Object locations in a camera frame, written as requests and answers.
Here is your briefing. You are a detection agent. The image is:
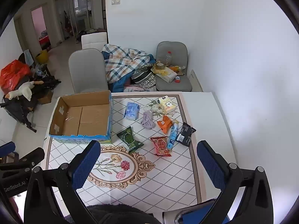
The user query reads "yellow tissue box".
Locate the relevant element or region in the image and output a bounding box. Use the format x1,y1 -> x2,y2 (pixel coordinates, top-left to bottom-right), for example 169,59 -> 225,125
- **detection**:
152,65 -> 177,83

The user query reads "blue chair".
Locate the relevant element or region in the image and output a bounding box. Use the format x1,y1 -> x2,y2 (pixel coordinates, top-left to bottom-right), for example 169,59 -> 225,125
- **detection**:
162,198 -> 230,224

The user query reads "green snack packet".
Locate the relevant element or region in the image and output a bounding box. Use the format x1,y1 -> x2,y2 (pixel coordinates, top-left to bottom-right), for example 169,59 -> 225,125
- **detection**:
116,126 -> 144,154

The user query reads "white goose plush toy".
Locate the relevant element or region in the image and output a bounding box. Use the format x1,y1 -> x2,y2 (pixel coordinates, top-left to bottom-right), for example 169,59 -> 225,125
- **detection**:
5,80 -> 45,101

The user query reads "light blue garment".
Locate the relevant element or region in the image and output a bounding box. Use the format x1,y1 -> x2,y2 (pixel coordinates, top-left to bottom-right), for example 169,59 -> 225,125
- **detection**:
23,50 -> 35,66

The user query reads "blue quilt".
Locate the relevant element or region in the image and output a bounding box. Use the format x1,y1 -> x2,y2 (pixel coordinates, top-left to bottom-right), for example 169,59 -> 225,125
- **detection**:
103,51 -> 161,93

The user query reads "plaid blanket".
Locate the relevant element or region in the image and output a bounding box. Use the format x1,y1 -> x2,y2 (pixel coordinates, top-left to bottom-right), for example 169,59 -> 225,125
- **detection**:
101,44 -> 156,84

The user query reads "black folded stroller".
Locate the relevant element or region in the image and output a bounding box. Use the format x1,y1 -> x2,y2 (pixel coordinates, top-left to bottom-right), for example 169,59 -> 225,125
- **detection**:
0,75 -> 61,132

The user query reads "long light blue packet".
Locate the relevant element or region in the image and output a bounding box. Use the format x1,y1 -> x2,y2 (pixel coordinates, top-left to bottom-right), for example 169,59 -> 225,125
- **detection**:
167,119 -> 180,150

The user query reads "grey cushion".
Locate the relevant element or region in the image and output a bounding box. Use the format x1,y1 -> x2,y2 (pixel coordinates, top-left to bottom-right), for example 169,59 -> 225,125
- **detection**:
155,41 -> 192,92

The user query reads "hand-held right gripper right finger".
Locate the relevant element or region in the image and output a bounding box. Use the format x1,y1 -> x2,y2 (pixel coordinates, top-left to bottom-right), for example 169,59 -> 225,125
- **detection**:
197,140 -> 274,224

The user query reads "blue tissue pack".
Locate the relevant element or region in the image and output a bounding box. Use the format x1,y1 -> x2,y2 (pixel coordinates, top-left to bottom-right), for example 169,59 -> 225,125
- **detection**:
123,102 -> 141,121

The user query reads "black and white patterned bag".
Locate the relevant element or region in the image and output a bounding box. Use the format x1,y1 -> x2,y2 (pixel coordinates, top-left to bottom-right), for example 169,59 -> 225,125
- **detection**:
131,63 -> 157,89

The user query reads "clear plastic bottle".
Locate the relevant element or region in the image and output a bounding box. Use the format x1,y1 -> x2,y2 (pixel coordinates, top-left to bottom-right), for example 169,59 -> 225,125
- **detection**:
164,51 -> 174,67

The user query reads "black snack packet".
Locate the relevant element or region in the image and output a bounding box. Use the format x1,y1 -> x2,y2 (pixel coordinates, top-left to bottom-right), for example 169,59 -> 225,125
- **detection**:
176,122 -> 197,147

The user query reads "grey chair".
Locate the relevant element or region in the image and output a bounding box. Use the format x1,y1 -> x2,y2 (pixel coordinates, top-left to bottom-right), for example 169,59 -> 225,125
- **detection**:
68,49 -> 109,94

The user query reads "orange snack packet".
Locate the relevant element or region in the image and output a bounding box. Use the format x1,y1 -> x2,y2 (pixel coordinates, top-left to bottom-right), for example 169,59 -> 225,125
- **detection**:
157,115 -> 174,135

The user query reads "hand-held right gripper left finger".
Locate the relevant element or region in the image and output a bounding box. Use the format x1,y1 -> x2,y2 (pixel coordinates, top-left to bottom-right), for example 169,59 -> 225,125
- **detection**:
23,140 -> 101,224

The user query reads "red snack packet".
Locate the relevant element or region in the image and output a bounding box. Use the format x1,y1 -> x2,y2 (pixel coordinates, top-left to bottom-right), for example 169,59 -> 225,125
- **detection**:
150,136 -> 172,157

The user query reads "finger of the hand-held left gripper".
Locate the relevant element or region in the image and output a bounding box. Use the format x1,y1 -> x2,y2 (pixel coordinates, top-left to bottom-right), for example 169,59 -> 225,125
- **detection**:
0,141 -> 16,162
0,147 -> 45,171

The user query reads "yellow tissue pack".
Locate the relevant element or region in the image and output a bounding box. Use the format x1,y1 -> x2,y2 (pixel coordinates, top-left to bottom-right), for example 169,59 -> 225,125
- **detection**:
158,96 -> 176,115

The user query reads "dark fuzzy clothing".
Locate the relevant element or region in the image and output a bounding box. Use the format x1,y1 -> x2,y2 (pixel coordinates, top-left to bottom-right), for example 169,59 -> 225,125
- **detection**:
64,203 -> 161,224

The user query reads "small brown cardboard box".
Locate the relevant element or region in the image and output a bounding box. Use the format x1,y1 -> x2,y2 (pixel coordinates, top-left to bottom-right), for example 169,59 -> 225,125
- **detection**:
37,91 -> 54,105

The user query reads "yellow bag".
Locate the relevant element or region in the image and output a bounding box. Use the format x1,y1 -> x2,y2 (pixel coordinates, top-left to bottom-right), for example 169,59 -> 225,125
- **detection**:
35,50 -> 48,64

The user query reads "pink cloth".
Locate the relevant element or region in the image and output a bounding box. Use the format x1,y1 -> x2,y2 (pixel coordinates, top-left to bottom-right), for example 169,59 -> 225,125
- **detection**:
124,85 -> 155,92

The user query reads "red plastic bag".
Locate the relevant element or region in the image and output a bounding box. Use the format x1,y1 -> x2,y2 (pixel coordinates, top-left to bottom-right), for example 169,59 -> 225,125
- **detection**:
0,59 -> 31,93

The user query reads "red bedding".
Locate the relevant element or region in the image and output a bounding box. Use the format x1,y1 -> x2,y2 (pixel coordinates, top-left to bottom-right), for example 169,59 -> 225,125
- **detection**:
38,29 -> 51,49

